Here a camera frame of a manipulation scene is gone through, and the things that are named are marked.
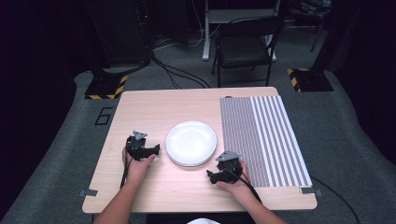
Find black stand base striped edge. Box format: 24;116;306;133
83;69;129;101
286;67;335;93

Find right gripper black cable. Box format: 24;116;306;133
222;167;263;203

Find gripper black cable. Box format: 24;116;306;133
222;167;263;203
120;155;134;189

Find grey tape piece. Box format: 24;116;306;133
299;187;324;197
78;189;99;198

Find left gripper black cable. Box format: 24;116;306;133
120;155;134;189

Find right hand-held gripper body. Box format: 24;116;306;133
215;150;244;185

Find black floor cables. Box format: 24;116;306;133
150;54;212;91

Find black floor cable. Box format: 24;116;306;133
310;175;362;224

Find white plate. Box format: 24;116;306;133
165;120;219;168

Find person's right hand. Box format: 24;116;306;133
216;160;258;204

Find black tape floor mark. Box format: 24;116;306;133
93;106;114;127

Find striped woven placemat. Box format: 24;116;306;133
219;95;314;189

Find person's left hand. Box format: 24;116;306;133
121;148;157;183

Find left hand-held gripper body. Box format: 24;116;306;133
125;130;152;161

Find white desk frame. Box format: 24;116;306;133
201;0;282;62

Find black equipment cabinet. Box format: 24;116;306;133
88;0;153;68

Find black folding chair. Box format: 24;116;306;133
210;15;285;89

